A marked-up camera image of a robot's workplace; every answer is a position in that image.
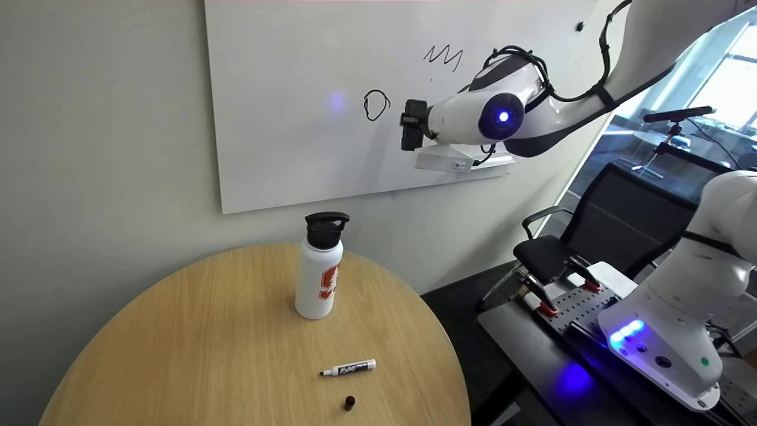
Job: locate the small black marker cap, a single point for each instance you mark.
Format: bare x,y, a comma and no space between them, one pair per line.
347,403

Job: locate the wall whiteboard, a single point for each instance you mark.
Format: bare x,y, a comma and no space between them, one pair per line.
308,93

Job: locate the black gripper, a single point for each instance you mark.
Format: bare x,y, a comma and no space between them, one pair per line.
429,131

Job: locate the white water bottle red logo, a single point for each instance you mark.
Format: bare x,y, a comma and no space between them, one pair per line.
314,293

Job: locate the black whiteboard eraser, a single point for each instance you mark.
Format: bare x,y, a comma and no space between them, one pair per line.
411,123

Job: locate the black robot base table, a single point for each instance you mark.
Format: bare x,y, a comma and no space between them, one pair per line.
583,384

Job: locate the round wooden table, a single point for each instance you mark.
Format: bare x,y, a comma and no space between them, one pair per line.
220,344

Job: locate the white dry erase marker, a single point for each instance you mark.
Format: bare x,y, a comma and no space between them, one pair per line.
347,367

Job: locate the black bottle lid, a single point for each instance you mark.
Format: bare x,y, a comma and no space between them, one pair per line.
325,229

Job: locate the white whiteboard marker tray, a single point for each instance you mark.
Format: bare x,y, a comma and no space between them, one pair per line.
456,162

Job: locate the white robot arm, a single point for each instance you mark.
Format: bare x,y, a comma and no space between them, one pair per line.
660,328

